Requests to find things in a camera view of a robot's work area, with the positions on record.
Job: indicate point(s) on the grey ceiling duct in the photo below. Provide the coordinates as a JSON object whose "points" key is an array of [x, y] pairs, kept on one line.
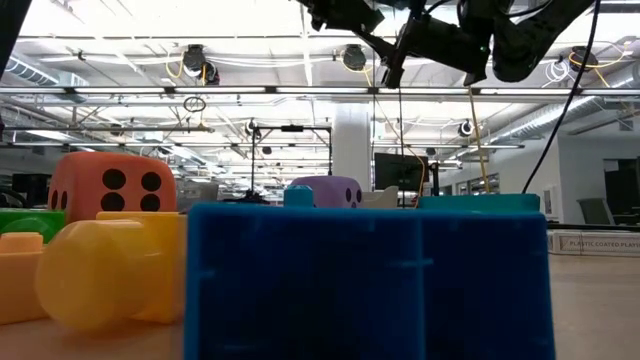
{"points": [[30, 72]]}

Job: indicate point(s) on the playing card deck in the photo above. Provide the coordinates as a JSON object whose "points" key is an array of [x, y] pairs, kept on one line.
{"points": [[595, 244]]}

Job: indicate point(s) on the orange foam die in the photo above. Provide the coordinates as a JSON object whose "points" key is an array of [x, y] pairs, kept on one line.
{"points": [[82, 175]]}

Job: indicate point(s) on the smoky grey translucent bin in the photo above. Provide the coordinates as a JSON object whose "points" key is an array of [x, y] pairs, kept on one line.
{"points": [[200, 195]]}

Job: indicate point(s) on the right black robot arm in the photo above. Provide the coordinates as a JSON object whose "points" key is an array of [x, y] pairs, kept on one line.
{"points": [[520, 50]]}

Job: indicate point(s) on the silver ventilation duct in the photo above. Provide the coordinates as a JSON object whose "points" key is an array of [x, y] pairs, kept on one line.
{"points": [[550, 117]]}

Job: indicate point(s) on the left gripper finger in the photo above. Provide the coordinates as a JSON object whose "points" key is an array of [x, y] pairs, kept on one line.
{"points": [[375, 42]]}

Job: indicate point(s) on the black equipment box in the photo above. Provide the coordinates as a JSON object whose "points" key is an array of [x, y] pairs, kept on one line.
{"points": [[30, 187]]}

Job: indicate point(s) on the teal plastic bin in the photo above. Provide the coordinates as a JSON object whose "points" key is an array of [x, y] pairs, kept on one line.
{"points": [[475, 201]]}

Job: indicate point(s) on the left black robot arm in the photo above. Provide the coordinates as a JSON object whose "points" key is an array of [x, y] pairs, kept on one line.
{"points": [[7, 25]]}

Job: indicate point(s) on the black metal stand frame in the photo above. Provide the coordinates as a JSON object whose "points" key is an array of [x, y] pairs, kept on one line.
{"points": [[292, 128]]}

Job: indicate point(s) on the black computer monitor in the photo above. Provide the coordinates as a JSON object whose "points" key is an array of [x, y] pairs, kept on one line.
{"points": [[410, 172]]}

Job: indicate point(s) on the white square column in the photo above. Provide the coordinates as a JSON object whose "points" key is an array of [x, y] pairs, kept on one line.
{"points": [[352, 145]]}

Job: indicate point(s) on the grey office chair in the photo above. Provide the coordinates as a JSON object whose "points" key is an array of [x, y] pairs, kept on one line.
{"points": [[595, 210]]}

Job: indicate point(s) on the translucent white plastic bin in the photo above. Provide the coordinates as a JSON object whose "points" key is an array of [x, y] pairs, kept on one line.
{"points": [[385, 200]]}

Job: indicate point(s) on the yellow large-stud toy brick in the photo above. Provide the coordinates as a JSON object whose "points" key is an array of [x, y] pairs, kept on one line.
{"points": [[100, 275]]}

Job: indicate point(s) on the long yellow toy brick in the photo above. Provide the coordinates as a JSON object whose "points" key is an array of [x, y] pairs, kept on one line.
{"points": [[17, 280]]}

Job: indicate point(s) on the large blue arch brick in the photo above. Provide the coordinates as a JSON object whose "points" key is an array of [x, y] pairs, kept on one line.
{"points": [[350, 290]]}

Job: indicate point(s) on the purple foam die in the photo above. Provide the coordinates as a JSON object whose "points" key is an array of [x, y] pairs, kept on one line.
{"points": [[325, 192]]}

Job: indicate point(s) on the green large-stud toy brick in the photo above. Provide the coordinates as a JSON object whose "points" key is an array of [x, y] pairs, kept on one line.
{"points": [[30, 217]]}

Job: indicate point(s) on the long ceiling light strip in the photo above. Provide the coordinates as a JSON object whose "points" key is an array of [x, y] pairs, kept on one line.
{"points": [[200, 90]]}

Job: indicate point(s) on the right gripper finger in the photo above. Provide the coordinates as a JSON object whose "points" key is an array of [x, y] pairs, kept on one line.
{"points": [[394, 70]]}

